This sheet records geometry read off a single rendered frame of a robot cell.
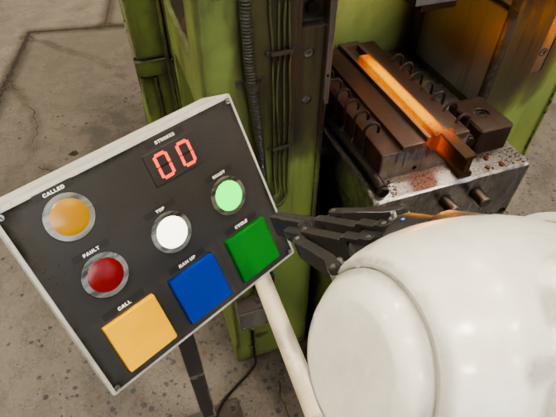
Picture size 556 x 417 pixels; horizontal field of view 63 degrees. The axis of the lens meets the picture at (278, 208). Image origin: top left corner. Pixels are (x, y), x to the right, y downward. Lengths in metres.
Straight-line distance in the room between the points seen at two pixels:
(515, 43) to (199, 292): 0.87
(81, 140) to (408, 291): 2.64
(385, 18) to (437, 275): 1.23
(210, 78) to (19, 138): 2.17
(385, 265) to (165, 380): 1.58
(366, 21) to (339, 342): 1.21
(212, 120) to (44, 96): 2.63
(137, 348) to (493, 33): 0.97
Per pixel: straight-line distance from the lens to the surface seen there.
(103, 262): 0.60
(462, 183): 1.02
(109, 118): 2.87
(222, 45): 0.82
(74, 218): 0.58
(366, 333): 0.17
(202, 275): 0.65
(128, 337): 0.64
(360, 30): 1.35
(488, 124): 1.08
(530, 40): 1.21
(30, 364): 1.92
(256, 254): 0.70
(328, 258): 0.46
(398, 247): 0.18
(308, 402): 0.98
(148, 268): 0.63
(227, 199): 0.66
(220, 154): 0.65
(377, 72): 1.13
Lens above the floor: 1.55
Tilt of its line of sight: 46 degrees down
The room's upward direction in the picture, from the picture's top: straight up
